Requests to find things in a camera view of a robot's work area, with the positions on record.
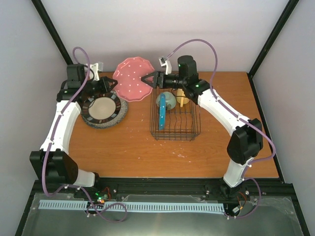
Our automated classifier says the teal dotted plate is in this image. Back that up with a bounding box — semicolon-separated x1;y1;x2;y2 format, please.
158;93;166;130

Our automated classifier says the light green bowl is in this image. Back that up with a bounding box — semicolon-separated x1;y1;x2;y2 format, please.
156;91;177;110

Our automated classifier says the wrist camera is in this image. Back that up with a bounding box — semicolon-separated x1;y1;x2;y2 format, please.
88;62;103;81
158;57;172;75

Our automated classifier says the yellow mug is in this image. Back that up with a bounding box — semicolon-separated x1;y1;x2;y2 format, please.
176;88;189;107

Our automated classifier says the black mosaic rim plate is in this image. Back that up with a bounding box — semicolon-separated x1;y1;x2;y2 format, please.
81;92;122;124

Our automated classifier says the small electronics board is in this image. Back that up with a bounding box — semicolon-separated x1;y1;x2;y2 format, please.
95;187;111;204

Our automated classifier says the purple cable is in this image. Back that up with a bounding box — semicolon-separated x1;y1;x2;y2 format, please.
41;47;104;207
167;38;277;219

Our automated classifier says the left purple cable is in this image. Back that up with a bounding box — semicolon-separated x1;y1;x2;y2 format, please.
41;47;104;207

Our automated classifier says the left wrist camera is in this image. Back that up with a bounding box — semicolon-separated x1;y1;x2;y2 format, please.
88;62;103;81

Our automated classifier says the light blue cable duct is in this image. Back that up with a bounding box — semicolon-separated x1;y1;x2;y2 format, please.
38;200;224;214

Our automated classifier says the black wire dish rack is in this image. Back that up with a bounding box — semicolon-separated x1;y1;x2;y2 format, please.
150;89;201;141

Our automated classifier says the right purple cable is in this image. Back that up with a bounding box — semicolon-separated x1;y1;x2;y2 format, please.
167;38;277;219

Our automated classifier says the pink dotted plate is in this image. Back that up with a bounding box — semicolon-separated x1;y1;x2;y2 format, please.
113;57;154;102

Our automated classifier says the grey speckled plate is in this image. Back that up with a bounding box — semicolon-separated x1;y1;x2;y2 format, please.
82;91;128;129

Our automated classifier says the black aluminium frame rail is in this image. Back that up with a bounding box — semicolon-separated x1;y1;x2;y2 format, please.
31;177;296;205

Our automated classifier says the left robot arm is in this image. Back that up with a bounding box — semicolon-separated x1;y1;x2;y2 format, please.
30;62;128;198

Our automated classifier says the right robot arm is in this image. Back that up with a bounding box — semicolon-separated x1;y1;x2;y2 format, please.
141;56;263;196

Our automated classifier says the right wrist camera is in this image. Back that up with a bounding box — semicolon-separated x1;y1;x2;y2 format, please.
158;57;172;75

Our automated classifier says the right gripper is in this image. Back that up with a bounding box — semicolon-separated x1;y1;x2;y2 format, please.
141;71;186;89

